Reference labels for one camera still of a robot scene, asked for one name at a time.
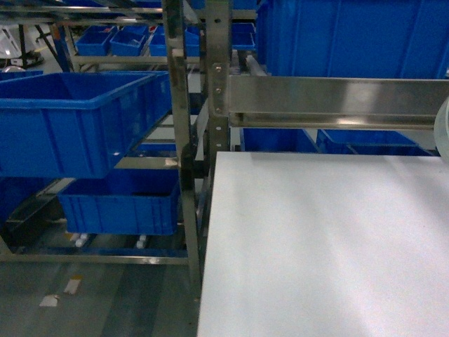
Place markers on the large blue bin on shelf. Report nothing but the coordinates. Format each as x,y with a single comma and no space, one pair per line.
364,39

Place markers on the blue bin lower middle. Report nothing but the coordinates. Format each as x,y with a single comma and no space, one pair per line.
277,140

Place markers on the blue bin lower right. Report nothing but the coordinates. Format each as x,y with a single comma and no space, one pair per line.
368,143

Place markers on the pale green bowl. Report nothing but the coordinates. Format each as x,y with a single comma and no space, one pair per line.
441,131

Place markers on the large blue bin left rack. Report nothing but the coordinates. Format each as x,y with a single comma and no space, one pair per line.
77,125

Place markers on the blue bin on lower rollers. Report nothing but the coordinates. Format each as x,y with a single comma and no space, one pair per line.
127,201

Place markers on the stainless steel shelf rack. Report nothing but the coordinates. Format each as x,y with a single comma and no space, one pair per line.
207,99

